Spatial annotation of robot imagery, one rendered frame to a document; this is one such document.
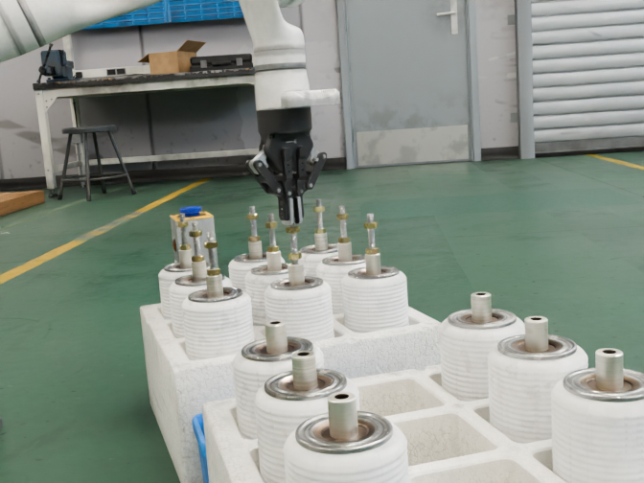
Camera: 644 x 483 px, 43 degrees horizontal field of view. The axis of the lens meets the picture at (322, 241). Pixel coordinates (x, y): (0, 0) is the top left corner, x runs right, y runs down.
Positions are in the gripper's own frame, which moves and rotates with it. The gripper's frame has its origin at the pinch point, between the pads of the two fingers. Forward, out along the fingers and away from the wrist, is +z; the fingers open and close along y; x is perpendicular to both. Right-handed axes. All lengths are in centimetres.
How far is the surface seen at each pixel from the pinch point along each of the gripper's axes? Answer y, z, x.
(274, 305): 4.7, 12.6, 0.7
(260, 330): 2.8, 17.9, -6.1
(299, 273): 0.3, 8.9, 1.1
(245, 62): -253, -43, -372
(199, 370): 17.9, 18.3, 1.5
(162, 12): -236, -84, -447
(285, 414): 29.8, 11.4, 36.2
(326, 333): -0.9, 17.3, 4.7
